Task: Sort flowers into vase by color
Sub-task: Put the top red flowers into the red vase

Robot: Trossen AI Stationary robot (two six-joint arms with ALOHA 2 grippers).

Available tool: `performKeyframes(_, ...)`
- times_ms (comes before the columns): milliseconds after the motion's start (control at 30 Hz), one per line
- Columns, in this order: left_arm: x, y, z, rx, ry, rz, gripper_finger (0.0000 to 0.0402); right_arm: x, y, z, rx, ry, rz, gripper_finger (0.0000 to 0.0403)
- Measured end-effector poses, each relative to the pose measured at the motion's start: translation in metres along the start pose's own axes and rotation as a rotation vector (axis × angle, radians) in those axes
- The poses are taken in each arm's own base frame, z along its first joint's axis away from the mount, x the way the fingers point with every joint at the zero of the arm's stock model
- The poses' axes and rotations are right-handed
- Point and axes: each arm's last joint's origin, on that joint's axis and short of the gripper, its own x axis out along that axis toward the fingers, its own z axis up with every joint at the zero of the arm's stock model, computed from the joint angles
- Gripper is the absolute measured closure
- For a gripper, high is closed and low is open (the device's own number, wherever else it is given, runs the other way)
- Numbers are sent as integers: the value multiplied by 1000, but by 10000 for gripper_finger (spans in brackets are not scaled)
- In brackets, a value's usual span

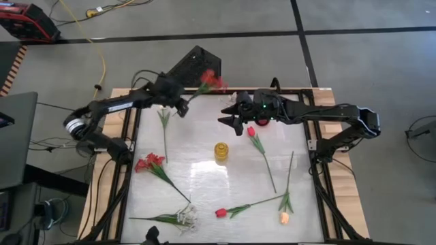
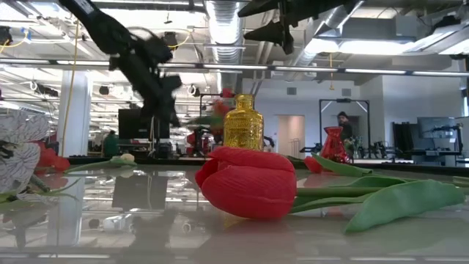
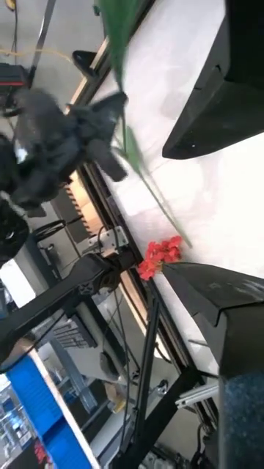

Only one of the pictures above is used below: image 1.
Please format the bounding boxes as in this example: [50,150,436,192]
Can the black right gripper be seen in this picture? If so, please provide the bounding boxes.
[217,88,285,137]

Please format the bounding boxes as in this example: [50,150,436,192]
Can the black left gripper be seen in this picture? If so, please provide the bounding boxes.
[155,73,190,118]

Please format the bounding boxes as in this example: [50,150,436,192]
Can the yellow tulip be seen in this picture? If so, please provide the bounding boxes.
[157,108,171,164]

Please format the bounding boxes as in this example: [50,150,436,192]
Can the red tulip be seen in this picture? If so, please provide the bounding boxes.
[247,125,277,194]
[215,193,285,219]

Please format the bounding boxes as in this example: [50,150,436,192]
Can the yellow glass vase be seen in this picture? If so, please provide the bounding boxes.
[214,142,230,163]

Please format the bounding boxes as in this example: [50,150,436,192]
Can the red carnation bunch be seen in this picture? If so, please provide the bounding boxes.
[173,69,228,116]
[134,152,191,203]

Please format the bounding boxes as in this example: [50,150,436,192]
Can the peach tulip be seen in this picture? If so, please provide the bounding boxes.
[278,151,295,225]

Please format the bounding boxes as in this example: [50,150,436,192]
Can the black perforated computer tower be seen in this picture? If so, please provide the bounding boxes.
[166,45,222,88]

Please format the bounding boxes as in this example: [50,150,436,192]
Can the white glossy table sheet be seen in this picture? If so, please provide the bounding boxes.
[119,93,325,244]

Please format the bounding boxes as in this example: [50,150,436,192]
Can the black desk crossbar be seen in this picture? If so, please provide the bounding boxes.
[23,165,89,197]

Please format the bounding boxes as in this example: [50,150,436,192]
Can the black headphones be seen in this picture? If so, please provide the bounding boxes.
[36,199,69,231]

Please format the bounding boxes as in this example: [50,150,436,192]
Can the grey monitor back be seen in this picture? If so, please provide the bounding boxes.
[0,91,38,191]

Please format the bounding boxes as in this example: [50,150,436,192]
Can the red and black tool case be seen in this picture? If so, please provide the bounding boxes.
[0,1,61,44]

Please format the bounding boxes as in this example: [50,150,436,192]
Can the grey stand foot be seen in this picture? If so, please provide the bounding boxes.
[407,120,436,139]

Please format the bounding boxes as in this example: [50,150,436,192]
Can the black aluminium table frame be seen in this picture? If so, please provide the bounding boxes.
[76,87,372,245]

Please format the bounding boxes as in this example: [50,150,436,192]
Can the yellow floor cable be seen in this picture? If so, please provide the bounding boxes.
[58,0,107,99]

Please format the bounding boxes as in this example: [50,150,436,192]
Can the yellow plug with cord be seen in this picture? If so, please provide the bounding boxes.
[84,0,137,18]

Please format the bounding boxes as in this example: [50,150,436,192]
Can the black looped floor cable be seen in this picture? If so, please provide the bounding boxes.
[404,115,436,176]

